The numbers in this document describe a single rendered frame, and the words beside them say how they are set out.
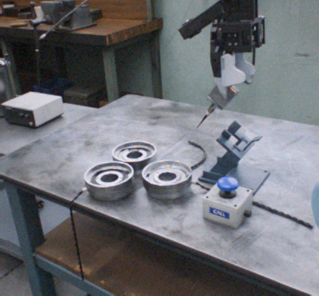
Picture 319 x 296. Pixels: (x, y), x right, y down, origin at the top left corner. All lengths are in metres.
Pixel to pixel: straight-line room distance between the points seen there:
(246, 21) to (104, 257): 0.68
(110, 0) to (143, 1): 0.27
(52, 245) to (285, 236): 0.66
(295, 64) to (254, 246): 1.75
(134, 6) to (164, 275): 1.94
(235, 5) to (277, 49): 1.63
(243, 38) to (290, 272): 0.41
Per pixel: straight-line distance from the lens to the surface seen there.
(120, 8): 2.74
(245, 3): 0.77
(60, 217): 1.88
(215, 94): 0.84
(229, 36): 0.78
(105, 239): 1.16
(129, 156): 0.98
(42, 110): 1.58
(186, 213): 0.80
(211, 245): 0.73
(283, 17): 2.35
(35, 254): 1.20
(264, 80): 2.47
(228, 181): 0.76
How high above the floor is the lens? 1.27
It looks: 25 degrees down
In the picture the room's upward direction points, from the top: 4 degrees counter-clockwise
